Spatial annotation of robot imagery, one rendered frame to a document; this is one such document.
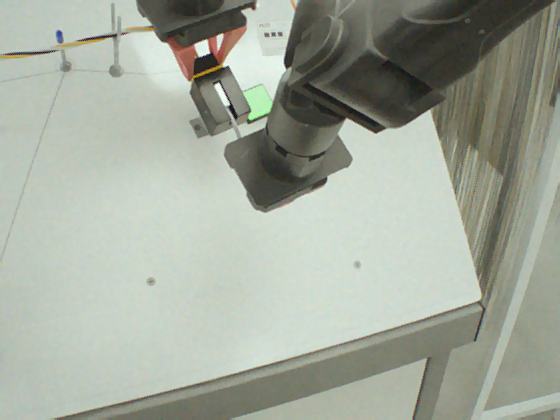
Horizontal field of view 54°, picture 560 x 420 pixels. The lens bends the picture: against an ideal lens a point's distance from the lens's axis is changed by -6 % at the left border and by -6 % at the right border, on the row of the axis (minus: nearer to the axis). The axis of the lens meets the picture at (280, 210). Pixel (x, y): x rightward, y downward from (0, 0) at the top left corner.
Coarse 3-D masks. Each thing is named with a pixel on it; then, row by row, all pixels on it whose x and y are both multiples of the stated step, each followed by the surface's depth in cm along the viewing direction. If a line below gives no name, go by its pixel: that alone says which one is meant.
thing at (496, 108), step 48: (528, 48) 102; (480, 96) 120; (528, 96) 101; (480, 144) 118; (528, 144) 101; (480, 192) 121; (480, 240) 127; (528, 240) 110; (480, 288) 127; (480, 384) 135
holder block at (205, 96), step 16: (208, 80) 59; (224, 80) 60; (192, 96) 62; (208, 96) 59; (240, 96) 60; (208, 112) 59; (224, 112) 59; (240, 112) 60; (208, 128) 62; (224, 128) 61
